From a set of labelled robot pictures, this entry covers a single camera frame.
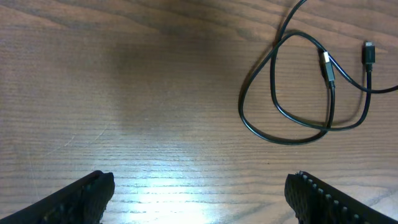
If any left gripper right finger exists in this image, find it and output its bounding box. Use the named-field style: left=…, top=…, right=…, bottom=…
left=284, top=171, right=397, bottom=224

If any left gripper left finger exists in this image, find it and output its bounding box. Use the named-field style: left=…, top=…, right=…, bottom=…
left=1, top=170, right=115, bottom=224

